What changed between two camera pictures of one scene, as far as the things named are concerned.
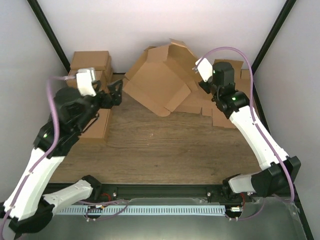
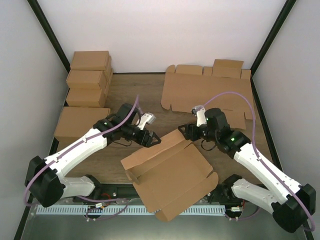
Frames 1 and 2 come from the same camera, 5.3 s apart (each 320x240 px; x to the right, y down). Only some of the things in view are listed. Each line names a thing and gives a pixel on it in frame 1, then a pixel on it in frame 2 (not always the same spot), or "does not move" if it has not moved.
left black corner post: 50,32 does not move
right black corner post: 288,5 does not move
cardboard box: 98,60 does not move
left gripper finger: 116,98 to 155,139
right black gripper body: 202,85 to 200,136
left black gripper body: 106,103 to 138,139
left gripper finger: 115,89 to 151,142
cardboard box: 163,77 to 170,175
